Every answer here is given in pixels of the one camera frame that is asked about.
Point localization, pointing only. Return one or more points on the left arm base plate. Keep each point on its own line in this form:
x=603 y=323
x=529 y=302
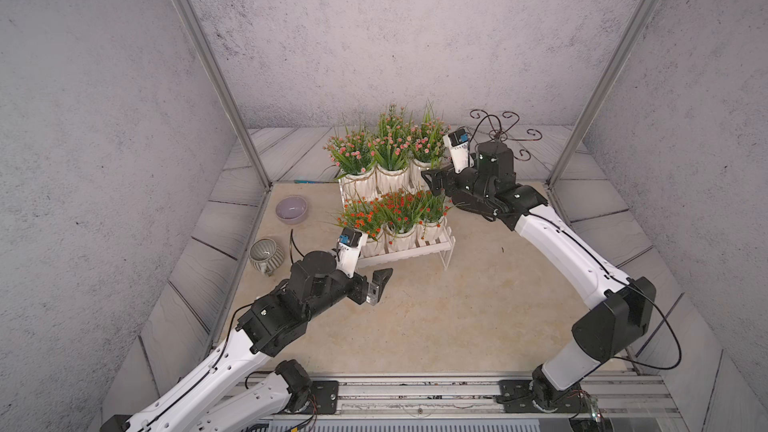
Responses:
x=320 y=398

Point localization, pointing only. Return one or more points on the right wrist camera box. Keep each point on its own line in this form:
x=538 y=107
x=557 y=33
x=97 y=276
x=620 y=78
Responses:
x=457 y=143

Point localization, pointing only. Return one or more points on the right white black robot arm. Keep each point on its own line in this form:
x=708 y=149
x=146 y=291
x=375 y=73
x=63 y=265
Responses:
x=619 y=307

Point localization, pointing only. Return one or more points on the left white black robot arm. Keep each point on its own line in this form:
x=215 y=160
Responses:
x=263 y=329

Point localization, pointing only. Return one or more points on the striped grey ceramic mug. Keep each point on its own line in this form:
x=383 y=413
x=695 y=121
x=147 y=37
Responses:
x=266 y=256

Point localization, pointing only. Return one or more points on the white wooden slatted rack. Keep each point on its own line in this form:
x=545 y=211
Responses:
x=443 y=246

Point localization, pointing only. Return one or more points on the aluminium front rail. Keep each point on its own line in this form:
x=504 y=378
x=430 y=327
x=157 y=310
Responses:
x=620 y=401

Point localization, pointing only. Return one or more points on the orange flower potted plant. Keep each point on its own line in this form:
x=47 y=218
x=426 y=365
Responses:
x=367 y=217

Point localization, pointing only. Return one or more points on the pink flower potted plant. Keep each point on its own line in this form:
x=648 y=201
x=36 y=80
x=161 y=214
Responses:
x=352 y=153
x=427 y=147
x=391 y=143

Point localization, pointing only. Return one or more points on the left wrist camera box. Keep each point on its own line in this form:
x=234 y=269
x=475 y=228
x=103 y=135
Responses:
x=349 y=246

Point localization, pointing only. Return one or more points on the pink flower potted plant front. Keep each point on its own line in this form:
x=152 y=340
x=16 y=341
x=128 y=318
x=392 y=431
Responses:
x=391 y=143

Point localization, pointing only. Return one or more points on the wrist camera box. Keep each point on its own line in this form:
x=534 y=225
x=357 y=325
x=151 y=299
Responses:
x=457 y=143
x=349 y=246

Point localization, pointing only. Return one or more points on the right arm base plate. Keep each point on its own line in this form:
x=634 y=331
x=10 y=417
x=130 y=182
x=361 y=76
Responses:
x=518 y=396

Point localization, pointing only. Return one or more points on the purple ceramic bowl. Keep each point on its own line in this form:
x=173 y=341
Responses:
x=292 y=210

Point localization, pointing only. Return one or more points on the pink flower potted plant back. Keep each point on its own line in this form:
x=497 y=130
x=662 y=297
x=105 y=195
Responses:
x=427 y=147

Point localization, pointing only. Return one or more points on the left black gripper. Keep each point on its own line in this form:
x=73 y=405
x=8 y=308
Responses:
x=373 y=294

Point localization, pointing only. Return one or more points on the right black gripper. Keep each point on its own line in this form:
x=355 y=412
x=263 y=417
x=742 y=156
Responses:
x=438 y=183

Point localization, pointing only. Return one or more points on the red flower potted plant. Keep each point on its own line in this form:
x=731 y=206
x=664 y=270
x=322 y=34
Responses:
x=432 y=211

